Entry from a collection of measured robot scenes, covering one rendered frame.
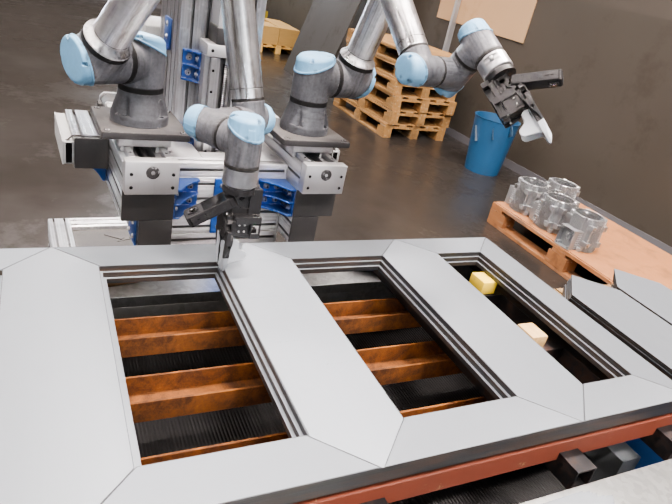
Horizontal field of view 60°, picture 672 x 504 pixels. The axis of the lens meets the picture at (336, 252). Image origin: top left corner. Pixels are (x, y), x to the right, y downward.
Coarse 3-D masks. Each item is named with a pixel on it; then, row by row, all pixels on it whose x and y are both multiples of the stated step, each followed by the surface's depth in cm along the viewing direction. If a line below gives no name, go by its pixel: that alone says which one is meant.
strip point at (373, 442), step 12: (396, 420) 100; (336, 432) 95; (348, 432) 96; (360, 432) 96; (372, 432) 97; (384, 432) 97; (396, 432) 98; (336, 444) 93; (348, 444) 93; (360, 444) 94; (372, 444) 94; (384, 444) 95; (360, 456) 92; (372, 456) 92; (384, 456) 92
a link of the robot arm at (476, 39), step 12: (468, 24) 140; (480, 24) 139; (468, 36) 140; (480, 36) 138; (492, 36) 138; (468, 48) 140; (480, 48) 138; (492, 48) 137; (468, 60) 142; (480, 60) 139
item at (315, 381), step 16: (304, 368) 108; (320, 368) 109; (336, 368) 110; (352, 368) 111; (368, 368) 112; (288, 384) 103; (304, 384) 104; (320, 384) 105; (336, 384) 106; (352, 384) 107; (368, 384) 108
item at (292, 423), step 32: (448, 256) 167; (480, 256) 172; (0, 288) 114; (224, 288) 132; (512, 288) 159; (544, 320) 149; (256, 352) 113; (128, 416) 91; (288, 416) 99; (608, 416) 114; (640, 416) 119; (480, 448) 100; (512, 448) 104; (352, 480) 89; (384, 480) 93
